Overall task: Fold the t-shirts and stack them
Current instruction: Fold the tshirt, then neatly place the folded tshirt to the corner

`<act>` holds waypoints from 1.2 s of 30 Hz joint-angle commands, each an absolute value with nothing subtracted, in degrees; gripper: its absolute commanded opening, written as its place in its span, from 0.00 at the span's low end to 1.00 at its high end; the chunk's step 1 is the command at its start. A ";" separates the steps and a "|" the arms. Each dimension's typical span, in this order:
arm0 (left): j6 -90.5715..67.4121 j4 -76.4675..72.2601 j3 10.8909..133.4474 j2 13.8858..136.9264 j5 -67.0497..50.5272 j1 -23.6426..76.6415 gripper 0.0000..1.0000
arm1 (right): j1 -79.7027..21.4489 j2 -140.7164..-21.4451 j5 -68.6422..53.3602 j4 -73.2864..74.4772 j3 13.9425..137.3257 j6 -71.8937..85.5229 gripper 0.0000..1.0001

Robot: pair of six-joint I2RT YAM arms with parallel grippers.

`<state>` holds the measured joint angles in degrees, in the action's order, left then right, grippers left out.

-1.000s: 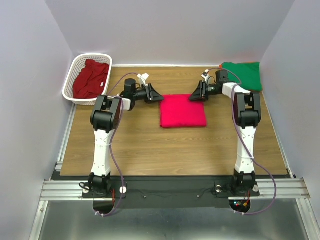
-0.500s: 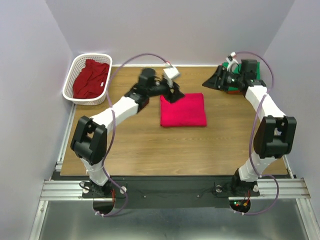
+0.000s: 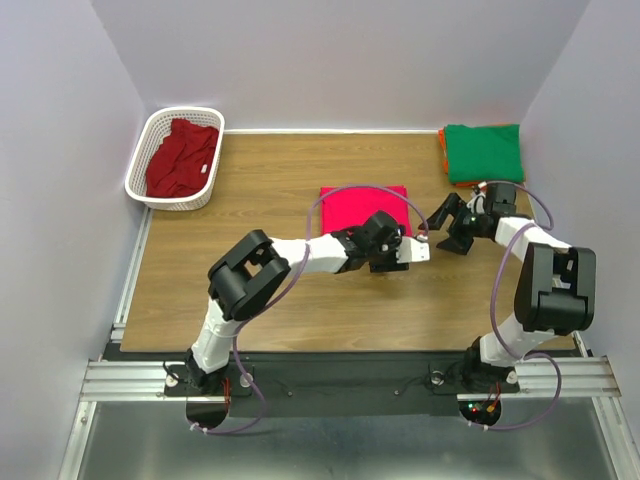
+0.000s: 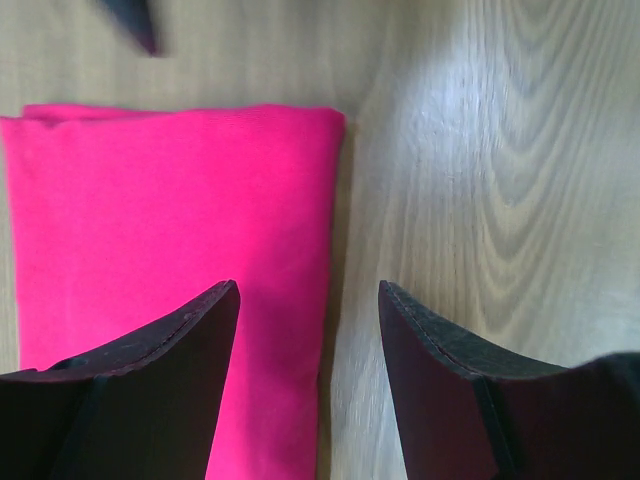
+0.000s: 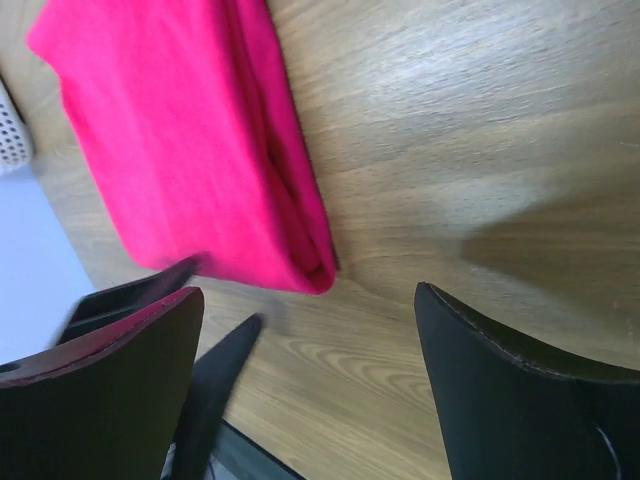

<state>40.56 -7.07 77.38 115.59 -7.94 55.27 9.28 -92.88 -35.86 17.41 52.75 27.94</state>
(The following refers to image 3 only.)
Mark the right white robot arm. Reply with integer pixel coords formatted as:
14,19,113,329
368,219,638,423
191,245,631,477
421,180,596,390

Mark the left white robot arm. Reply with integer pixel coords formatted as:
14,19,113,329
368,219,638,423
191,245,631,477
186,211,430,394

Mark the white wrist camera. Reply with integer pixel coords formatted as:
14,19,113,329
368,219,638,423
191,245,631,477
396,234,431,264
466,182,489,215

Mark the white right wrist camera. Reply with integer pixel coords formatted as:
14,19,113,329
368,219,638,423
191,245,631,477
466,182,489,215

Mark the aluminium frame rail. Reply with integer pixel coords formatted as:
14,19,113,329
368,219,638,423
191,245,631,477
58,208,164,479

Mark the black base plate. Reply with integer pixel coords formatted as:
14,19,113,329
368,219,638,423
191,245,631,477
164,351,519,423

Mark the dark red t shirt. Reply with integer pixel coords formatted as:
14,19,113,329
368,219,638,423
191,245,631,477
146,118,219,198

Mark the folded orange t shirt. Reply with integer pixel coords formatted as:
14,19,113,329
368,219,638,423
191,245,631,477
437,127,524,190

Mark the bright pink t shirt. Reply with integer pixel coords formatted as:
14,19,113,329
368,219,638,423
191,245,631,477
320,187,413,236

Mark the white perforated plastic basket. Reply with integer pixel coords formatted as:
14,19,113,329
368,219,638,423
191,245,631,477
124,106,225,211

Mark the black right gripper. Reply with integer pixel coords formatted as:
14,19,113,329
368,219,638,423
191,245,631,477
417,191,487,254

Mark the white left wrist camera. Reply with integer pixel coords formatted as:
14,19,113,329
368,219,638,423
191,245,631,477
396,234,431,264

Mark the folded green t shirt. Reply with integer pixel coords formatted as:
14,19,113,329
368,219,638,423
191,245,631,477
443,122,526,186

